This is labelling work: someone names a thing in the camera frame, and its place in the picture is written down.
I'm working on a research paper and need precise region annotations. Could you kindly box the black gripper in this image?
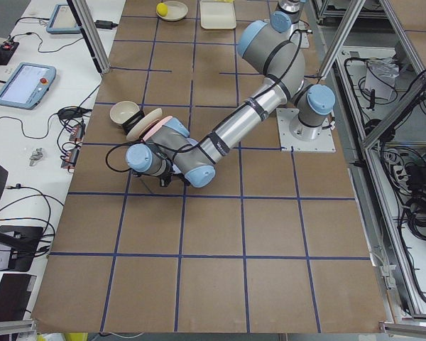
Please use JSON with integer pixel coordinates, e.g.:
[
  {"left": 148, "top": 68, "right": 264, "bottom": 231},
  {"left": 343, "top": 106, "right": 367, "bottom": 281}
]
[{"left": 158, "top": 163, "right": 173, "bottom": 187}]

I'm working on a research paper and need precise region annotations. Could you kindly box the blue plate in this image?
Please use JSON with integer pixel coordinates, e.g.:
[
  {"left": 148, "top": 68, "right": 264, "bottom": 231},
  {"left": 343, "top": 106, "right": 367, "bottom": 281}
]
[{"left": 173, "top": 138, "right": 198, "bottom": 174}]

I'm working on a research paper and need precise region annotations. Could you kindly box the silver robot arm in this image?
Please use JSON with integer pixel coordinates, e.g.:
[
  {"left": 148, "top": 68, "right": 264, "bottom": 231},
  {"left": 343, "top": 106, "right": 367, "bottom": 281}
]
[
  {"left": 125, "top": 21, "right": 336, "bottom": 188},
  {"left": 270, "top": 0, "right": 305, "bottom": 33}
]

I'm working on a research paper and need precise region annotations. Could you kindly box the pink plate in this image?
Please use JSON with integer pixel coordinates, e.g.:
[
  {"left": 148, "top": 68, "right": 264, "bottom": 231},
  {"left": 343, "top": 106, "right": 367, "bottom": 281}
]
[{"left": 141, "top": 116, "right": 173, "bottom": 141}]

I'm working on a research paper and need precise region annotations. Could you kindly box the cream white plate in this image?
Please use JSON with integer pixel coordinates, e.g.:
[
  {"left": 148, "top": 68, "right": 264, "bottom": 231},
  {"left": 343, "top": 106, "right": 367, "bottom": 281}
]
[{"left": 126, "top": 108, "right": 163, "bottom": 141}]

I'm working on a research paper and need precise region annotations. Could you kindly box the cream shallow bowl plate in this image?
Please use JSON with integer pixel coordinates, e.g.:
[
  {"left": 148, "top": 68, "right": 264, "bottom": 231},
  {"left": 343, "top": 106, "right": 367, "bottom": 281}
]
[{"left": 159, "top": 1, "right": 188, "bottom": 22}]

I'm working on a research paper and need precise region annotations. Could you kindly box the black dish rack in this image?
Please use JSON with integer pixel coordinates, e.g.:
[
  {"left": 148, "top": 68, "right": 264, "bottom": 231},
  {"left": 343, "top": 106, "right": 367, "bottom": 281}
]
[{"left": 119, "top": 109, "right": 192, "bottom": 187}]

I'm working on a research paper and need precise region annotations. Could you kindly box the cream small bowl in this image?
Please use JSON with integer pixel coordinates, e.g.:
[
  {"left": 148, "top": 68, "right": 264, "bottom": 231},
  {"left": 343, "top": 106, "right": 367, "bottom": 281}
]
[{"left": 109, "top": 101, "right": 140, "bottom": 125}]

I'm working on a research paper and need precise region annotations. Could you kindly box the black power adapter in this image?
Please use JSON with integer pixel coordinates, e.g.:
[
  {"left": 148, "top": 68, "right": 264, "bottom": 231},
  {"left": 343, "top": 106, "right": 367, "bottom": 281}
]
[{"left": 94, "top": 20, "right": 118, "bottom": 30}]

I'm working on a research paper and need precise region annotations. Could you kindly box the near teach pendant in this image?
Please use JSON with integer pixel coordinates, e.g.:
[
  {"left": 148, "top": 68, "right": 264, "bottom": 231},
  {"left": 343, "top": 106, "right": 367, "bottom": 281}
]
[{"left": 0, "top": 63, "right": 57, "bottom": 110}]

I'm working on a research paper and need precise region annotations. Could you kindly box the teach pendant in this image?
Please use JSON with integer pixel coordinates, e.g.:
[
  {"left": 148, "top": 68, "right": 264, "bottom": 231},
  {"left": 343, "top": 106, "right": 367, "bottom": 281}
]
[
  {"left": 0, "top": 63, "right": 57, "bottom": 110},
  {"left": 46, "top": 4, "right": 80, "bottom": 34}
]

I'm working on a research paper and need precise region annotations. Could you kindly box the yellow lemon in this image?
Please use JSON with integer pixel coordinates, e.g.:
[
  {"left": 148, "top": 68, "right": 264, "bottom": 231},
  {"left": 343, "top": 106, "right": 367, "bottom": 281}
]
[{"left": 156, "top": 2, "right": 168, "bottom": 17}]

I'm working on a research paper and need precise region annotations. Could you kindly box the cream rectangular tray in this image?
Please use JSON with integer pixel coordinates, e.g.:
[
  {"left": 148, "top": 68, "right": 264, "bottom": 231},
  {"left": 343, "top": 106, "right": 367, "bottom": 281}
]
[{"left": 200, "top": 1, "right": 236, "bottom": 30}]

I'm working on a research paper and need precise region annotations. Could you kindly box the far teach pendant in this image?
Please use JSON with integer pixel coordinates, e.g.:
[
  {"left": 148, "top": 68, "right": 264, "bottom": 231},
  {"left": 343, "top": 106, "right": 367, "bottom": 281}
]
[{"left": 46, "top": 4, "right": 80, "bottom": 34}]

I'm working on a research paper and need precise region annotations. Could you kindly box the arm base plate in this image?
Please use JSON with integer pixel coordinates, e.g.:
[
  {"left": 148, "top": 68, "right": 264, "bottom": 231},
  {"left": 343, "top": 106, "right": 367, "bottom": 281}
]
[
  {"left": 276, "top": 108, "right": 336, "bottom": 153},
  {"left": 290, "top": 19, "right": 310, "bottom": 49}
]

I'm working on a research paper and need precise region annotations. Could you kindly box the aluminium frame post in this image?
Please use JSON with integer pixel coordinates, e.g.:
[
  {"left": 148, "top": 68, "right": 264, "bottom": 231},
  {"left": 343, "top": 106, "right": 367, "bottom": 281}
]
[{"left": 67, "top": 0, "right": 110, "bottom": 75}]

